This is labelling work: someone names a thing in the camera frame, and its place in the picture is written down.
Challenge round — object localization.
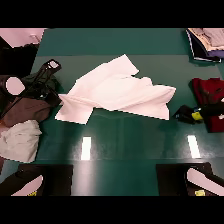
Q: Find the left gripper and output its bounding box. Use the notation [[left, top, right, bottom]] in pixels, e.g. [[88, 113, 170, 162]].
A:
[[38, 58, 63, 81]]

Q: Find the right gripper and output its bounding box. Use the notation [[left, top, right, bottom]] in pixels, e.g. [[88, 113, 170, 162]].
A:
[[173, 104, 198, 125]]

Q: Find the dark green garment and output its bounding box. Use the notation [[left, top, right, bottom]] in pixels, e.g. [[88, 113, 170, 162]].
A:
[[21, 71, 58, 98]]

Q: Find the red garment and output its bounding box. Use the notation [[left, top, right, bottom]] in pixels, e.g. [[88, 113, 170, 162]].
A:
[[191, 77, 224, 134]]

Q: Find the white T-shirt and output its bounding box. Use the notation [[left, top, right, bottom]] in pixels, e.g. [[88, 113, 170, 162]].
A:
[[54, 53, 177, 125]]

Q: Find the pale grey garment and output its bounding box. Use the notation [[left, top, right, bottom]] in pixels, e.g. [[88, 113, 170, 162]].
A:
[[0, 119, 43, 164]]

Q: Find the folded grey garment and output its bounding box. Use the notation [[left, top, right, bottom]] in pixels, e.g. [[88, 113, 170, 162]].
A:
[[195, 27, 224, 52]]

